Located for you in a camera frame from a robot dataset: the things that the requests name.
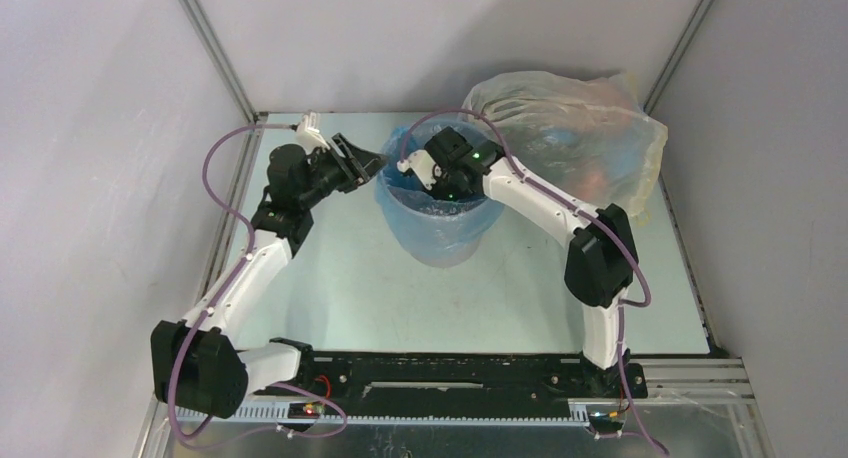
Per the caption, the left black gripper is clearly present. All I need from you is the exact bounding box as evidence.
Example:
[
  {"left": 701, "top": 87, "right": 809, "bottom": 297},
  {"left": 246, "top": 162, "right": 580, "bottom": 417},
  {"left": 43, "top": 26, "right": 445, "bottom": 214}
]
[{"left": 298, "top": 134, "right": 390, "bottom": 209}]

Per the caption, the blue plastic trash bag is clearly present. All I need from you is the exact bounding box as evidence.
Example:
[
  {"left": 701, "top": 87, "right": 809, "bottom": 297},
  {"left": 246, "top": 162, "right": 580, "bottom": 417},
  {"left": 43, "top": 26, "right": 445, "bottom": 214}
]
[{"left": 375, "top": 126, "right": 504, "bottom": 246}]

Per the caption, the grey plastic trash bin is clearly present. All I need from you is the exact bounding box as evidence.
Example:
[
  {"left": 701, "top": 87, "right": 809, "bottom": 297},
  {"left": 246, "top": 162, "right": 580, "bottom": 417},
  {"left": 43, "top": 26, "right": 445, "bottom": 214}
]
[{"left": 401, "top": 233, "right": 483, "bottom": 268}]

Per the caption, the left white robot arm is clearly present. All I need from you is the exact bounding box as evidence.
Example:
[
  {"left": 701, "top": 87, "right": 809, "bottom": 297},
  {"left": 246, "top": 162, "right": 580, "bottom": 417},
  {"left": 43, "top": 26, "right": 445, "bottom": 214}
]
[{"left": 151, "top": 134, "right": 388, "bottom": 418}]

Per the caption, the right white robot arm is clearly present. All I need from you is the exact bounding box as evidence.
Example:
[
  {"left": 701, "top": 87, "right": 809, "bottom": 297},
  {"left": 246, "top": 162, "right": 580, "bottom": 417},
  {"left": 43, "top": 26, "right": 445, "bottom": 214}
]
[{"left": 398, "top": 128, "right": 638, "bottom": 396}]

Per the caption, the clear full trash bag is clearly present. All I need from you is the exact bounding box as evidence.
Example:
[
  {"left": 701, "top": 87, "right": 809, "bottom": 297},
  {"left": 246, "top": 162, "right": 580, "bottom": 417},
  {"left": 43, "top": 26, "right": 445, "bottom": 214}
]
[{"left": 462, "top": 71, "right": 668, "bottom": 217}]

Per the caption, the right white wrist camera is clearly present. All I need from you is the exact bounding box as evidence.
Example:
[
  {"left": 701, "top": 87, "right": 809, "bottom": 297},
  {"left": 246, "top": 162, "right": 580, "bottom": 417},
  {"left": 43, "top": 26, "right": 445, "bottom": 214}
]
[{"left": 397, "top": 149, "right": 441, "bottom": 191}]

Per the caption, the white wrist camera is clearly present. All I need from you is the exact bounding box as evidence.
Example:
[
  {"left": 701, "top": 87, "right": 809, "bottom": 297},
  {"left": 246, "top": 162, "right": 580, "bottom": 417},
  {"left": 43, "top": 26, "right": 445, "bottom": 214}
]
[
  {"left": 294, "top": 111, "right": 330, "bottom": 154},
  {"left": 397, "top": 149, "right": 441, "bottom": 191}
]

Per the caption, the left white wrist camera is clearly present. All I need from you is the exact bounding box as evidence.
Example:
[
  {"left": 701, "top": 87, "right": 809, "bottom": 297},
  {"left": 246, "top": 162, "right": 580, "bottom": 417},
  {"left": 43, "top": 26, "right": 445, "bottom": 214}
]
[{"left": 294, "top": 111, "right": 330, "bottom": 154}]

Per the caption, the left aluminium frame post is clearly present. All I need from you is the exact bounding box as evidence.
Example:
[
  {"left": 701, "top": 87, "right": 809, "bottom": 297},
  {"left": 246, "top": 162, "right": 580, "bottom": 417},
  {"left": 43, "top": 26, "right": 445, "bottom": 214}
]
[{"left": 178, "top": 0, "right": 259, "bottom": 123}]

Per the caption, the aluminium frame post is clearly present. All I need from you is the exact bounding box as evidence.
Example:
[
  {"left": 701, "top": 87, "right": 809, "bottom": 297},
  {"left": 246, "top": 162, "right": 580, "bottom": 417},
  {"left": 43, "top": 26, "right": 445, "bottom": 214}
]
[
  {"left": 643, "top": 0, "right": 716, "bottom": 114},
  {"left": 178, "top": 0, "right": 259, "bottom": 123}
]

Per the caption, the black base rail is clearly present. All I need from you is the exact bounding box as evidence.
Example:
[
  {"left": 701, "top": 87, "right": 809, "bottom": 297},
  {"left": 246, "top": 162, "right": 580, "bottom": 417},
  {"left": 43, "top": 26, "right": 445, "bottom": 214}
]
[{"left": 287, "top": 349, "right": 648, "bottom": 418}]

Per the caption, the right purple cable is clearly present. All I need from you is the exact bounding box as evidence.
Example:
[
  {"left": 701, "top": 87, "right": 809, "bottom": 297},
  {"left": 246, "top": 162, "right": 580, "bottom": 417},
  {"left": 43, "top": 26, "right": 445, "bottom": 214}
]
[{"left": 397, "top": 107, "right": 670, "bottom": 456}]

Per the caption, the grey toothed cable duct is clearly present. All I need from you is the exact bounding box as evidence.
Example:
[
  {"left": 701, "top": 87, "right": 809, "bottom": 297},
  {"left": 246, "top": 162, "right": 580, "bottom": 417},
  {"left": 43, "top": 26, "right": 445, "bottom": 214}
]
[{"left": 212, "top": 401, "right": 622, "bottom": 427}]

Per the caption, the right aluminium frame post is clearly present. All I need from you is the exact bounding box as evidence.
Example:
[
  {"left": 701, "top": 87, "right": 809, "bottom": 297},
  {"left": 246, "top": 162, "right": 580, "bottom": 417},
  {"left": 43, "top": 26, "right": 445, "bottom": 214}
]
[{"left": 643, "top": 0, "right": 716, "bottom": 114}]

